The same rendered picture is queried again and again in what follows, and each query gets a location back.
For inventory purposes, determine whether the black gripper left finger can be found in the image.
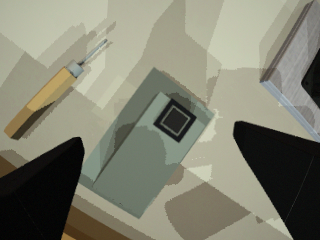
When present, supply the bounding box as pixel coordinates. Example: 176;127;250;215
0;137;84;240

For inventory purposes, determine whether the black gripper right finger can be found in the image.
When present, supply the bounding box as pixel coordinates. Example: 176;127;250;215
232;120;320;240

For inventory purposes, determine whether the tan wooden floor panel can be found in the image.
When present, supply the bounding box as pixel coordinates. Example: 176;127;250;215
0;156;132;240

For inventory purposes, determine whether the wooden-handled awl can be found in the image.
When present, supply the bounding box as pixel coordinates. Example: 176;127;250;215
4;39;107;141

